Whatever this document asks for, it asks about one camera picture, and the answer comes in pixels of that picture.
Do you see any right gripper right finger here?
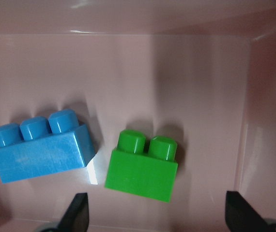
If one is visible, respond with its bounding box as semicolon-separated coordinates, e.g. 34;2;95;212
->
225;191;269;232

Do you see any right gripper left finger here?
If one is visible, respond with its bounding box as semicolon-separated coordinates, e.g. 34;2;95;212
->
57;193;90;232

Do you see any blue toy block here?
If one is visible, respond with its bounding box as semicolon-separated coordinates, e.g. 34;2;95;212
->
0;109;95;184

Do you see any green toy block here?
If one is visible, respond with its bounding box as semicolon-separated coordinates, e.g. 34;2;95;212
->
105;130;178;203

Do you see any pink plastic box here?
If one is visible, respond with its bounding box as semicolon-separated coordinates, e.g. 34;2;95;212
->
0;0;276;232

